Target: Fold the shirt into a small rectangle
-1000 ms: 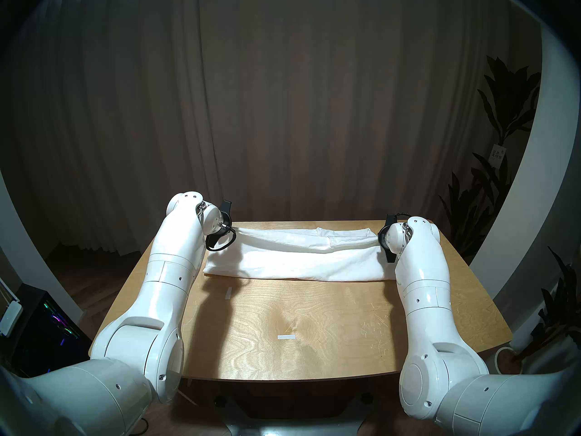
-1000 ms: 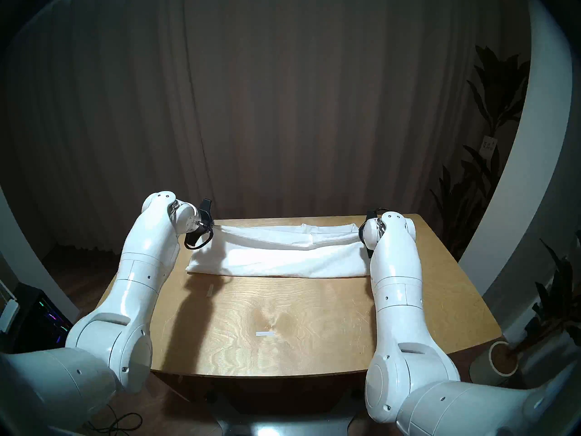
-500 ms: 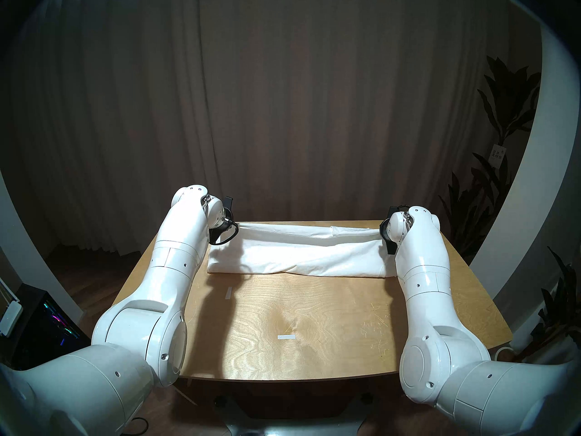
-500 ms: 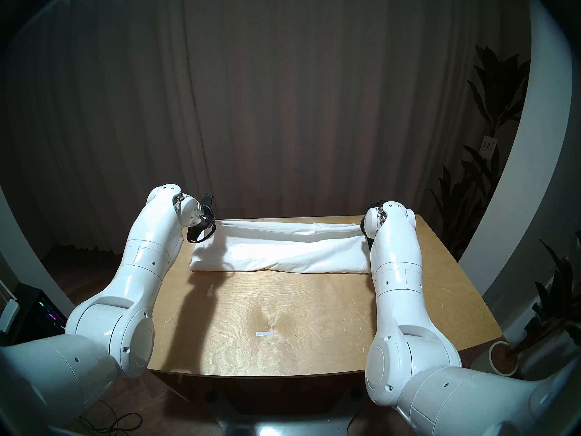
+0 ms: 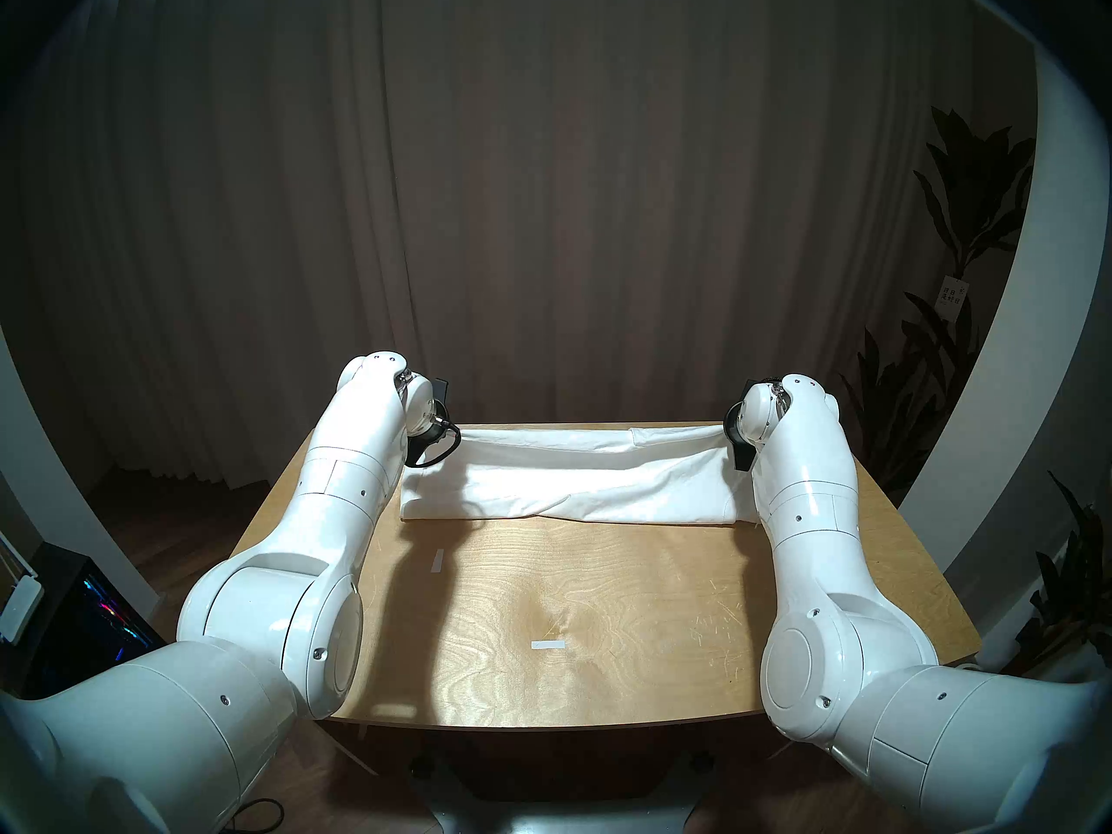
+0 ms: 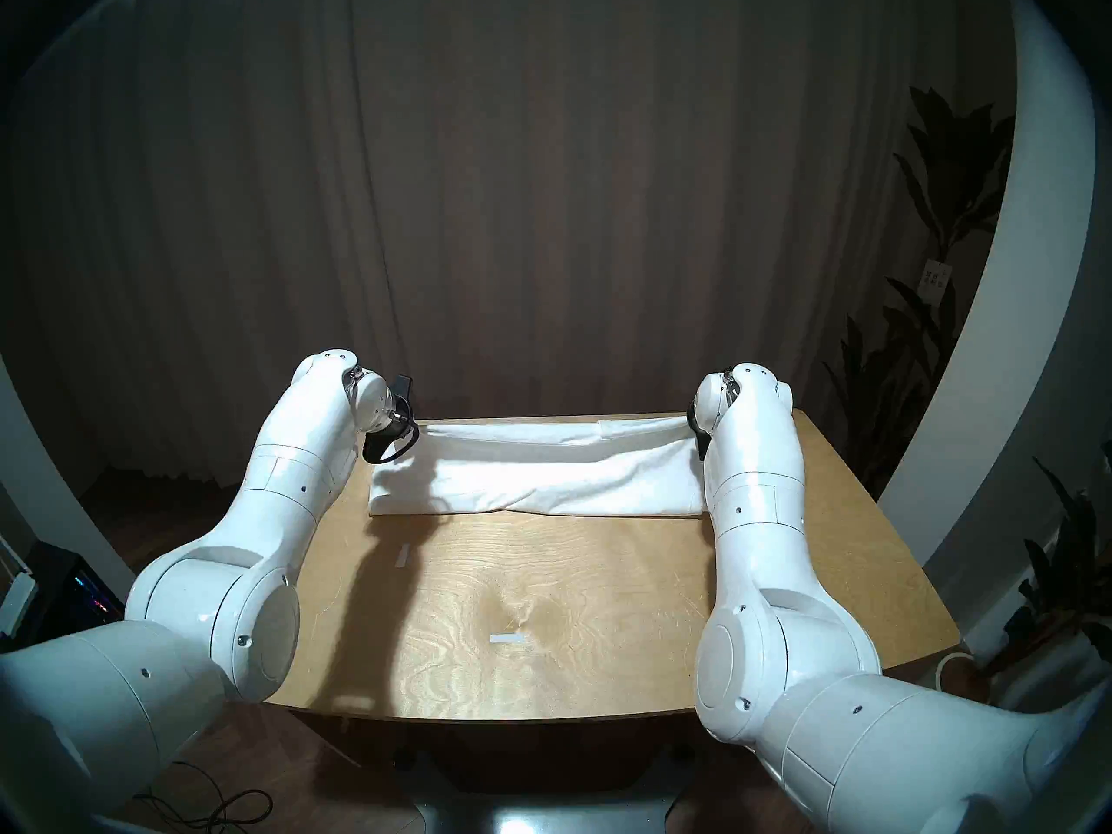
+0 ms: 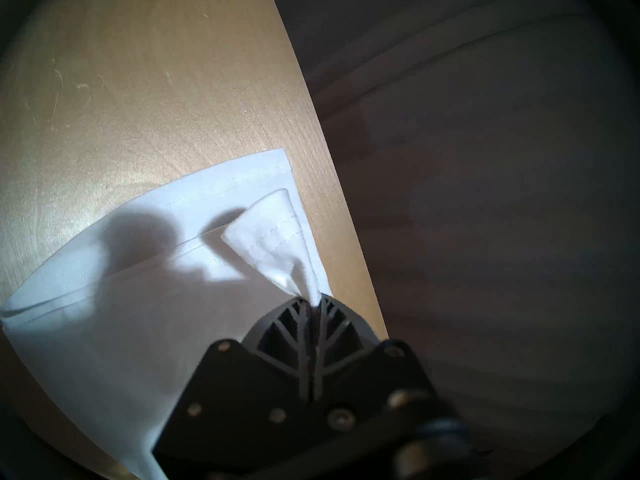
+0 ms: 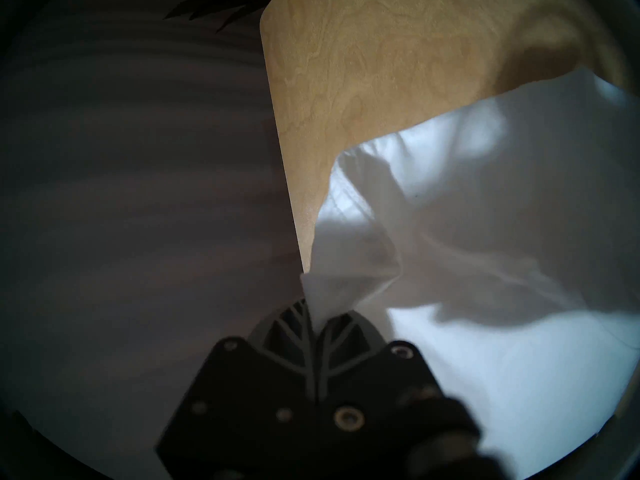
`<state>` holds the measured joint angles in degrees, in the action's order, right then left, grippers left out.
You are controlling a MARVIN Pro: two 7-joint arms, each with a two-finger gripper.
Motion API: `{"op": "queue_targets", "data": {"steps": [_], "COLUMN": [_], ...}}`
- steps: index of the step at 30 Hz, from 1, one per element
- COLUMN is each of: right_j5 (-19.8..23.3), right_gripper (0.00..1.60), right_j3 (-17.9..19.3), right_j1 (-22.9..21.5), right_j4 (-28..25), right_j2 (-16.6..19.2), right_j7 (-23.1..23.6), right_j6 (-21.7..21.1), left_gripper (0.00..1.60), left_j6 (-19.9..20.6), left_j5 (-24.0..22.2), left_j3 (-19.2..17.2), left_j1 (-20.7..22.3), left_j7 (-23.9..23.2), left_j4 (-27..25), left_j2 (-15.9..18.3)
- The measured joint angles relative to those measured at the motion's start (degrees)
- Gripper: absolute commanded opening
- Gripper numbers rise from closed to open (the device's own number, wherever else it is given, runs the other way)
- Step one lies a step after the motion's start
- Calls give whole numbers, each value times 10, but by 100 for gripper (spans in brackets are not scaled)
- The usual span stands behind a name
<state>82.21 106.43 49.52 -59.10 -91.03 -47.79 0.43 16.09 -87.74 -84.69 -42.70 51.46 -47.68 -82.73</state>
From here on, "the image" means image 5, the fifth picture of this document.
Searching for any brown pleated curtain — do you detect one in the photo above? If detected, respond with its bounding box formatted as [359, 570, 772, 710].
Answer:
[0, 0, 1035, 494]

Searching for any white shirt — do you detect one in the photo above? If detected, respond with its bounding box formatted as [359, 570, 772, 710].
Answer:
[400, 424, 761, 525]

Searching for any tall dark leafy plant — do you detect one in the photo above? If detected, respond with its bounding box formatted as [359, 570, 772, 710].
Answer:
[838, 107, 1039, 503]

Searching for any white wall box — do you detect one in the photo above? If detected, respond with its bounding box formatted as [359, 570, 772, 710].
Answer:
[0, 572, 44, 646]

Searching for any small dark potted plant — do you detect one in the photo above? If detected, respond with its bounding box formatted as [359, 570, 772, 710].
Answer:
[999, 472, 1112, 677]

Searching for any black computer tower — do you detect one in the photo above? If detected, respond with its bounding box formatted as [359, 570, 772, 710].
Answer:
[22, 541, 166, 698]

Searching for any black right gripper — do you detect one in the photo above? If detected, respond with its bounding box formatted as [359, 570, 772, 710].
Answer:
[723, 402, 757, 473]

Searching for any black floor cable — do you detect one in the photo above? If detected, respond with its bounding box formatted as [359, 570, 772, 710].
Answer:
[228, 798, 286, 834]

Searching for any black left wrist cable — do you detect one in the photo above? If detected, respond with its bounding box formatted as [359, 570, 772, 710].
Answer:
[404, 418, 462, 470]

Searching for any grey table base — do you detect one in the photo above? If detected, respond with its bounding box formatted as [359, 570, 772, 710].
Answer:
[408, 745, 722, 834]

